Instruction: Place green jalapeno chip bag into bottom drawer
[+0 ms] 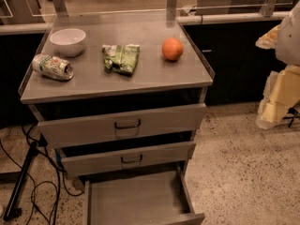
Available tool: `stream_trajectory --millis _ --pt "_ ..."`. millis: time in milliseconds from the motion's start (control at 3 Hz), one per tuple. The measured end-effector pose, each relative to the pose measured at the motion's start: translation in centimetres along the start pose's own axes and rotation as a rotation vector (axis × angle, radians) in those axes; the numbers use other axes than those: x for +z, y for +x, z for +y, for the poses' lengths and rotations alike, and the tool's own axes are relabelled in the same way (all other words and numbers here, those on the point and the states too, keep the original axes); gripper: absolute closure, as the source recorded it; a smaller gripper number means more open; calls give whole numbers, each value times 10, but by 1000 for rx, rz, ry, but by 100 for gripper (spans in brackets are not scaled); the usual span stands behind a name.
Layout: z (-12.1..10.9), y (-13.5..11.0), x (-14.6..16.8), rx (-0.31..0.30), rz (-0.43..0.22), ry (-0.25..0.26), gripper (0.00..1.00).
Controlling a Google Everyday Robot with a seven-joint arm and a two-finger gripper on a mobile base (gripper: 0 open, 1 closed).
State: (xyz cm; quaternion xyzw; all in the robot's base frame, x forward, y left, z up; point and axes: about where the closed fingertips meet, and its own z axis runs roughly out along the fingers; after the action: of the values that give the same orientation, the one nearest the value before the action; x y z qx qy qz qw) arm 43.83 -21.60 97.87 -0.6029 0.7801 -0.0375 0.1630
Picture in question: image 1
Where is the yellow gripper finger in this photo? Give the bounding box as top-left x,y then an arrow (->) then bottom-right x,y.
256,65 -> 300,129
255,25 -> 278,50

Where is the green jalapeno chip bag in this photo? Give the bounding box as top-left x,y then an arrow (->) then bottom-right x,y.
102,44 -> 140,76

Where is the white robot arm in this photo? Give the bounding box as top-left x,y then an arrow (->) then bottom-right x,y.
256,2 -> 300,129

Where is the top drawer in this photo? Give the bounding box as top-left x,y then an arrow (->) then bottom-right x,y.
38,103 -> 205,148

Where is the drawer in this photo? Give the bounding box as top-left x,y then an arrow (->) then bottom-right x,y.
82,163 -> 204,225
62,142 -> 196,176
38,103 -> 205,148

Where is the grey metal drawer cabinet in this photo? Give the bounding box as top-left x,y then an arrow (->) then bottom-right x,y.
18,10 -> 216,225

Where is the bottom drawer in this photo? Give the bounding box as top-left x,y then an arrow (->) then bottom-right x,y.
82,163 -> 204,225

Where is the middle drawer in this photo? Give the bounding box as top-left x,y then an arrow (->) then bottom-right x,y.
62,142 -> 196,176

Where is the orange fruit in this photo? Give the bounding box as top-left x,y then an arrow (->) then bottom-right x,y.
161,37 -> 184,61

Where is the white ceramic bowl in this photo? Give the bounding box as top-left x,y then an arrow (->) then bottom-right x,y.
50,28 -> 86,57

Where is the crushed green soda can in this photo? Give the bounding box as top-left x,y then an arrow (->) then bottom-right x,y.
31,54 -> 74,81

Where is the black tripod leg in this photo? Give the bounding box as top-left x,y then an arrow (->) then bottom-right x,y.
3,142 -> 38,221

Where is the black floor cable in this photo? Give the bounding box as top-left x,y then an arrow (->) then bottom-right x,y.
0,122 -> 84,225

